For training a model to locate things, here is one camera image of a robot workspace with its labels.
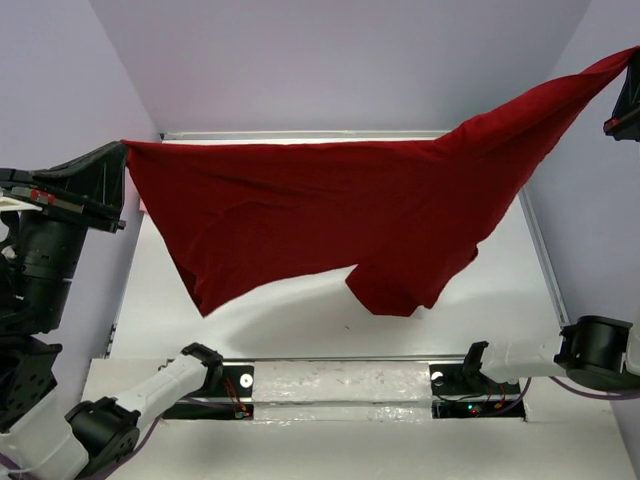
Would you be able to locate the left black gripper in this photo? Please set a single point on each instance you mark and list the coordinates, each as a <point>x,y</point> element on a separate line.
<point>93,183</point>

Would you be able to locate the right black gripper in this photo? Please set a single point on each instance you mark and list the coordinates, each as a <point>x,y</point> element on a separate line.
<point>626,113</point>

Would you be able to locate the dark red t shirt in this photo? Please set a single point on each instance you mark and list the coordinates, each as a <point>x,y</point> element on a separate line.
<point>404,217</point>

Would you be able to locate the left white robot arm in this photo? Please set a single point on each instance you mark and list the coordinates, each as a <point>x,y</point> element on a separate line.
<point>39,257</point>

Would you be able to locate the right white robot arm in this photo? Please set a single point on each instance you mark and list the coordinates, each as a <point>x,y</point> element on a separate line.
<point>565,355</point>

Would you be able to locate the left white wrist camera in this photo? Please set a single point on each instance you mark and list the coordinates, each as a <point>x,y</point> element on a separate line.
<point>10,204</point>

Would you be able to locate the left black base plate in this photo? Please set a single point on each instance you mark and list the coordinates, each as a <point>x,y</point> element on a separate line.
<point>230,399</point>

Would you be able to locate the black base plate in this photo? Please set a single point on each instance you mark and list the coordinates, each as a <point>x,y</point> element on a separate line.
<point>230,399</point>
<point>457,395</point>

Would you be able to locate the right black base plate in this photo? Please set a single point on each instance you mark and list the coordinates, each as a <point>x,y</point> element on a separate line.
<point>457,395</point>

